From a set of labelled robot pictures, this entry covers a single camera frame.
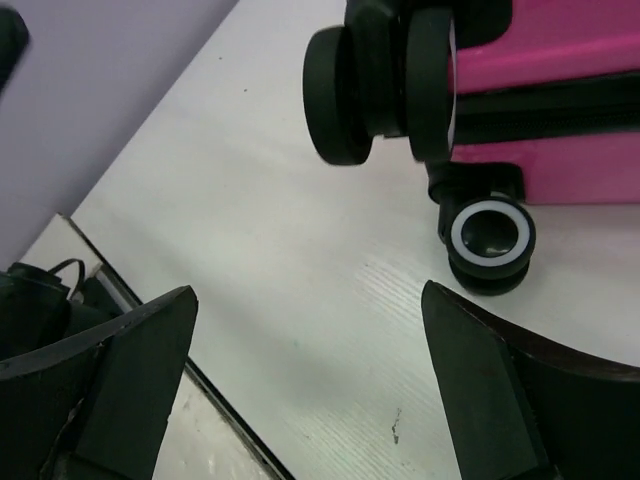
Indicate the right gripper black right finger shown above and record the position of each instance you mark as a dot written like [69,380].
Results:
[521,406]

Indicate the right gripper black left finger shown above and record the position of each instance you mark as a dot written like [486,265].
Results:
[95,404]

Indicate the pink hard-shell suitcase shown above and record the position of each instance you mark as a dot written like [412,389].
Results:
[506,104]

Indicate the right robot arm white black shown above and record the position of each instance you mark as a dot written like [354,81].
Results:
[36,310]

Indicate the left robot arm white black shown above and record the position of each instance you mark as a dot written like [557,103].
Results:
[14,42]

